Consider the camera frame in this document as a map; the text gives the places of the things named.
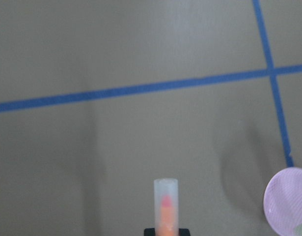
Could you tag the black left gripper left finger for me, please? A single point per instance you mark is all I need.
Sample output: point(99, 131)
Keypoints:
point(149, 232)

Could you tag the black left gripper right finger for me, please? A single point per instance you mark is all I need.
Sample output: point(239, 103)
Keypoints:
point(183, 232)

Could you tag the orange highlighter pen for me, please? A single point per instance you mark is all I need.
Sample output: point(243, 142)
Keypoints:
point(166, 207)

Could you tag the green highlighter pen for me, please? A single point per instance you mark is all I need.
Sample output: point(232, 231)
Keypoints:
point(298, 230)

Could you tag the pink mesh pen holder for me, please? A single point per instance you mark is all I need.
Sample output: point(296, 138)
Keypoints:
point(282, 201)

